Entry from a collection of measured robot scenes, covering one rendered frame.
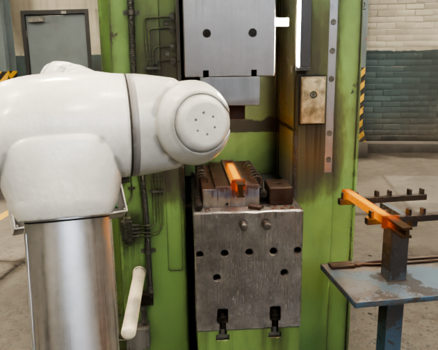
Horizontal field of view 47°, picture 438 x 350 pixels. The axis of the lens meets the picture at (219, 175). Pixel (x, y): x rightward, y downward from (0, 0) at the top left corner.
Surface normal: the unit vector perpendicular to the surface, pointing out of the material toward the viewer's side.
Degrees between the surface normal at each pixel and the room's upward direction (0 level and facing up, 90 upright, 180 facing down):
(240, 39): 90
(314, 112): 90
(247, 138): 90
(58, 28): 90
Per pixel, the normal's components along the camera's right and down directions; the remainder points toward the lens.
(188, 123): 0.48, 0.12
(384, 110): -0.12, 0.25
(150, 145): 0.16, 0.44
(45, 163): 0.14, 0.05
